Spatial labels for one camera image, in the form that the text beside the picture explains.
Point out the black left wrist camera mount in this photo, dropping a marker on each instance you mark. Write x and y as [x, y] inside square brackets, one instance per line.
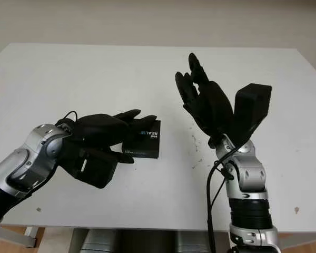
[97, 171]

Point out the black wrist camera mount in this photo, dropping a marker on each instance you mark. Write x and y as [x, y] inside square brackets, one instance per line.
[97, 171]
[252, 110]

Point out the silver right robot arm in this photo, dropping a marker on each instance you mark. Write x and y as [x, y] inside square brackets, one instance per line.
[247, 184]

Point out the black Intel RealSense box lid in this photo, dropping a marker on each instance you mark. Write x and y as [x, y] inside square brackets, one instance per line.
[147, 142]

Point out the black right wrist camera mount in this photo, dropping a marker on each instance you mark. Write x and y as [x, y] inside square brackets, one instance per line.
[252, 110]

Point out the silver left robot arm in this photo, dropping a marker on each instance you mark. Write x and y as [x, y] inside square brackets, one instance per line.
[29, 163]

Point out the silver left robot leg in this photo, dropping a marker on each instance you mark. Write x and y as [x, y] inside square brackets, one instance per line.
[97, 242]

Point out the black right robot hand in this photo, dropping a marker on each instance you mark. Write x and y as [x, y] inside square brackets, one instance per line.
[213, 108]

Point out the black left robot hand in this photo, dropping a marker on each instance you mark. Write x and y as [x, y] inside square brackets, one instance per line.
[100, 129]

